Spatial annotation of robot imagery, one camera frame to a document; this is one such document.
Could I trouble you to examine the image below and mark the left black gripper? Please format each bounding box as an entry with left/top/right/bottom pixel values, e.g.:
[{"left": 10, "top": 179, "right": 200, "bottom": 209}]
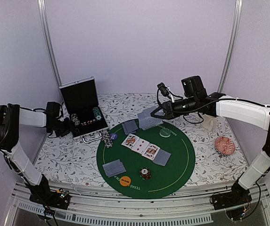
[{"left": 50, "top": 117, "right": 75, "bottom": 137}]

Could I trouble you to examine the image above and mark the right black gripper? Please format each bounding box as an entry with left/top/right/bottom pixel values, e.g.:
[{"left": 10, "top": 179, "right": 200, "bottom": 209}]
[{"left": 151, "top": 96, "right": 197, "bottom": 120}]

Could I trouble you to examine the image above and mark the blue playing card deck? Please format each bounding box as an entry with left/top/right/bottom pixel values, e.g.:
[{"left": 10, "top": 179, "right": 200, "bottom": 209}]
[{"left": 138, "top": 106, "right": 163, "bottom": 130}]

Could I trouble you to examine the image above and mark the dealt card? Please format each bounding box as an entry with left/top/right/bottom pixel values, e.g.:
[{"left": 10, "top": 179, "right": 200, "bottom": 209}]
[
  {"left": 122, "top": 120, "right": 137, "bottom": 127},
  {"left": 102, "top": 159, "right": 126, "bottom": 178}
]

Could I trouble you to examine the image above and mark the three of diamonds card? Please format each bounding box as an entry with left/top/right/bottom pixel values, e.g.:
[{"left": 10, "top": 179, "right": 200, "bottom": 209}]
[{"left": 131, "top": 138, "right": 149, "bottom": 155}]

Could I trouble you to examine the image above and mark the queen of spades card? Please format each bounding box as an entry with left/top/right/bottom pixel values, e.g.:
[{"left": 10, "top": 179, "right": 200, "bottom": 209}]
[{"left": 121, "top": 134, "right": 139, "bottom": 149}]

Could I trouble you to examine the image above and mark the aluminium poker chip case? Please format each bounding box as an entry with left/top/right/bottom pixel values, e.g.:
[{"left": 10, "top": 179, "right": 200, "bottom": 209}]
[{"left": 59, "top": 76, "right": 108, "bottom": 144}]

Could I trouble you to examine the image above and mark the king of diamonds card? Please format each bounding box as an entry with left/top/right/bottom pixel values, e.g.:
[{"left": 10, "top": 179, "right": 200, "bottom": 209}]
[{"left": 142, "top": 143, "right": 160, "bottom": 160}]

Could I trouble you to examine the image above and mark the purple small blind button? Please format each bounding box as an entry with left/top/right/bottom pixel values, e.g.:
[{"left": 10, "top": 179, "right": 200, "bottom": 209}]
[{"left": 110, "top": 133, "right": 118, "bottom": 140}]

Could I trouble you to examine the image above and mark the blue poker chip stack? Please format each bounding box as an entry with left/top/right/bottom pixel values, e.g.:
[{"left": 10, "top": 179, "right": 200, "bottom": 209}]
[{"left": 101, "top": 131, "right": 113, "bottom": 148}]

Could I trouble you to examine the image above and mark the red black poker chip stack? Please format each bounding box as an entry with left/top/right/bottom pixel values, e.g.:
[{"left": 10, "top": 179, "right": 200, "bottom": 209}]
[{"left": 139, "top": 168, "right": 151, "bottom": 180}]

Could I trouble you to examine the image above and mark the orange big blind button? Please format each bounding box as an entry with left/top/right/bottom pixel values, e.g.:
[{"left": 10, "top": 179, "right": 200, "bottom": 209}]
[{"left": 119, "top": 176, "right": 131, "bottom": 187}]

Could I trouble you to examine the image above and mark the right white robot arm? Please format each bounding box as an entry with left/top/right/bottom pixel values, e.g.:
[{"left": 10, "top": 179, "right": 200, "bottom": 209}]
[{"left": 157, "top": 75, "right": 270, "bottom": 205}]

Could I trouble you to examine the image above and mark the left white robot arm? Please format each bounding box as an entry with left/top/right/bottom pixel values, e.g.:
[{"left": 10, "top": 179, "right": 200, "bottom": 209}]
[{"left": 0, "top": 102, "right": 74, "bottom": 204}]

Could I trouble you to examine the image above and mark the red dice row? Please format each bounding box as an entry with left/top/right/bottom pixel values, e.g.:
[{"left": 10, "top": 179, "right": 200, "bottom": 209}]
[{"left": 80, "top": 119, "right": 96, "bottom": 126}]

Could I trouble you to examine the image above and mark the green poker chip stack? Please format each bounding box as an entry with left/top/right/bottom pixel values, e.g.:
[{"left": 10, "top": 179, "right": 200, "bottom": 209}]
[{"left": 92, "top": 107, "right": 102, "bottom": 121}]

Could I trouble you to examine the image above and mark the round green poker mat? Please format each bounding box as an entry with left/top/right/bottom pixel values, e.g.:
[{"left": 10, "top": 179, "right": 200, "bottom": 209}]
[{"left": 97, "top": 122, "right": 196, "bottom": 199}]

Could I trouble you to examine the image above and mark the cream ceramic mug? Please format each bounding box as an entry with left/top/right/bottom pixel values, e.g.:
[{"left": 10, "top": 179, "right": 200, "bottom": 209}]
[{"left": 201, "top": 114, "right": 218, "bottom": 131}]

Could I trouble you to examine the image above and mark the red patterned small bowl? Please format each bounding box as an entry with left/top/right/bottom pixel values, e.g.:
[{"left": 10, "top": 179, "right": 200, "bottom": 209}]
[{"left": 214, "top": 137, "right": 236, "bottom": 156}]

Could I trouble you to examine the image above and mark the floral patterned table cover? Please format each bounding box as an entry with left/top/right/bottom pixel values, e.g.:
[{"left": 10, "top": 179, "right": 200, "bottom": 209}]
[{"left": 34, "top": 94, "right": 248, "bottom": 187}]

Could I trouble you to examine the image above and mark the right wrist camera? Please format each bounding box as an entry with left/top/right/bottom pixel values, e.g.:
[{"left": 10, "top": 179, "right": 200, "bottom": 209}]
[{"left": 157, "top": 82, "right": 175, "bottom": 103}]

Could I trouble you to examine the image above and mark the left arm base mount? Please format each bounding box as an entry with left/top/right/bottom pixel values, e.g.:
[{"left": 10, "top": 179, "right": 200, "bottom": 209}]
[{"left": 29, "top": 186, "right": 71, "bottom": 210}]

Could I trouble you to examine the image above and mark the aluminium front rail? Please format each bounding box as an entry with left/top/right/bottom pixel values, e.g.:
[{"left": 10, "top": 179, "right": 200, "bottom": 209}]
[{"left": 6, "top": 183, "right": 270, "bottom": 226}]

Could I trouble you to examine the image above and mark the right aluminium frame post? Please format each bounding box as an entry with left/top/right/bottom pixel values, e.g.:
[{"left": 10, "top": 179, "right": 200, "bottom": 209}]
[{"left": 217, "top": 0, "right": 243, "bottom": 93}]

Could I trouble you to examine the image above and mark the aluminium frame post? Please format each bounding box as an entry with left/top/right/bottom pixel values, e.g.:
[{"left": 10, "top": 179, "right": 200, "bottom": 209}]
[
  {"left": 217, "top": 0, "right": 243, "bottom": 93},
  {"left": 37, "top": 0, "right": 62, "bottom": 87}
]

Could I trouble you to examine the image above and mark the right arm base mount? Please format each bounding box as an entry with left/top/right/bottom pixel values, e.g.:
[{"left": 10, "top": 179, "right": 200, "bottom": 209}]
[{"left": 210, "top": 188, "right": 252, "bottom": 210}]

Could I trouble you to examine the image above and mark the left aluminium frame post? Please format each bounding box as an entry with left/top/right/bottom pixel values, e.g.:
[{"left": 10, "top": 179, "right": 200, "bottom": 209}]
[{"left": 37, "top": 0, "right": 62, "bottom": 87}]

